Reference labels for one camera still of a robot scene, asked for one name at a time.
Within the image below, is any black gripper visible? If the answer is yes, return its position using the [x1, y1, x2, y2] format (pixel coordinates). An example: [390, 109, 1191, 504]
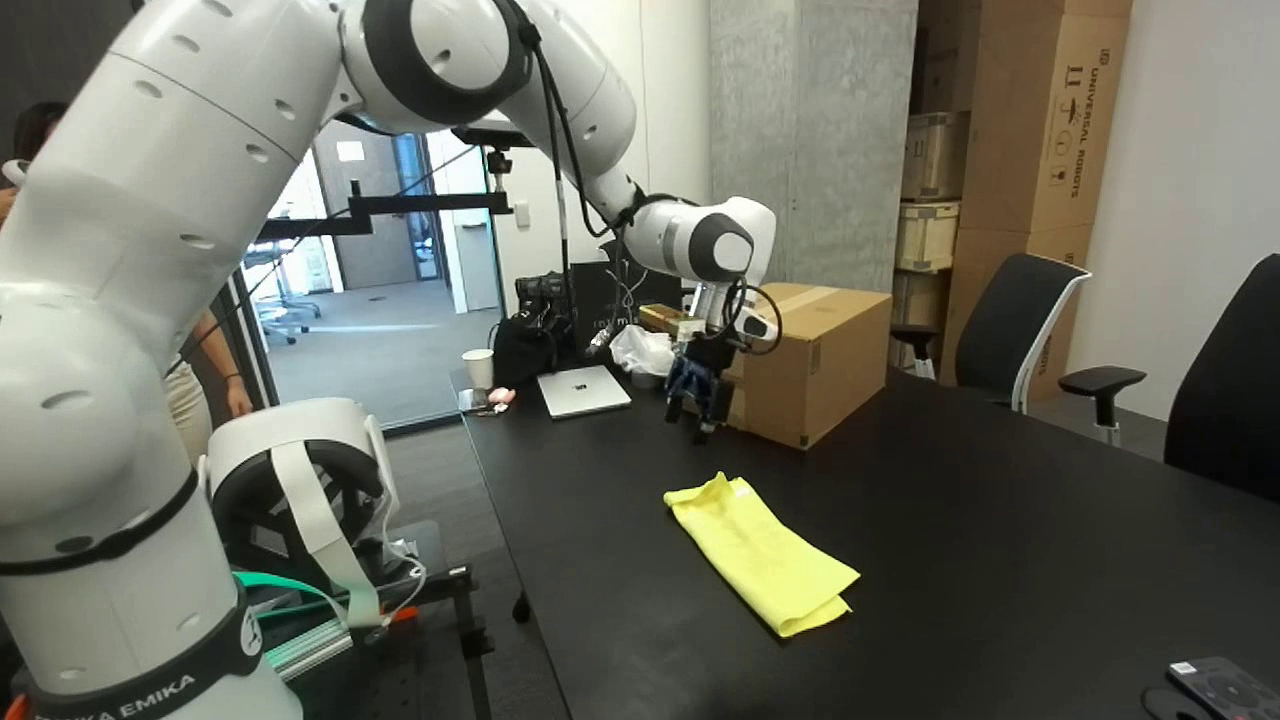
[662, 334, 741, 445]

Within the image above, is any yellow towel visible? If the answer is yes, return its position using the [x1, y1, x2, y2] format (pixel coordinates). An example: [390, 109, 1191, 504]
[658, 468, 865, 644]

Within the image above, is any white crumpled cloth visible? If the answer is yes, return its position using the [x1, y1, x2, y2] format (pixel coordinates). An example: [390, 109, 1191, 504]
[603, 323, 685, 386]

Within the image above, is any black backpack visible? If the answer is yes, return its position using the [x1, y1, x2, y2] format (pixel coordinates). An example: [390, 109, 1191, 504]
[507, 261, 632, 386]

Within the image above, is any white storage box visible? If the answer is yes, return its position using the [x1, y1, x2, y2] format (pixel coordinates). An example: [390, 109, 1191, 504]
[892, 203, 963, 281]

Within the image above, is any small brown cardboard box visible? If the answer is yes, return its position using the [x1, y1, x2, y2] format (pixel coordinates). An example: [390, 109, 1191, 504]
[901, 112, 966, 203]

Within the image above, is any white VR headset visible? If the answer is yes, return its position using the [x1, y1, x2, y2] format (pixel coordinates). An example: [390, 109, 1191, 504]
[195, 391, 433, 631]

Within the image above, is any tall cardboard box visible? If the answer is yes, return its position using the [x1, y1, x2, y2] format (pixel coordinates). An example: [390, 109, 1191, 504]
[935, 0, 1135, 391]

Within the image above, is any person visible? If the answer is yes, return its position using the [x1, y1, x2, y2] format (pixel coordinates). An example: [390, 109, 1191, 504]
[0, 98, 260, 472]

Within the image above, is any black office chair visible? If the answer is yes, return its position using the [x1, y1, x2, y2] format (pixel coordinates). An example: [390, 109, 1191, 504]
[1164, 248, 1280, 510]

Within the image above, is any black remote control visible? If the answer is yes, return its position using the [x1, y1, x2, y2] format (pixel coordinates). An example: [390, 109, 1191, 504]
[1139, 648, 1280, 720]

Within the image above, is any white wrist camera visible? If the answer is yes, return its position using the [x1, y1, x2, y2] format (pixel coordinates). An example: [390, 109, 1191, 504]
[677, 281, 784, 358]

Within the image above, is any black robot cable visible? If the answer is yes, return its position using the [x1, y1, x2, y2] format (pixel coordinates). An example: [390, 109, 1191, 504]
[511, 0, 792, 360]

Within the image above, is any black camera boom bar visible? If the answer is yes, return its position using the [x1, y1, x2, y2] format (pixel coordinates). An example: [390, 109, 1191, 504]
[257, 140, 518, 248]

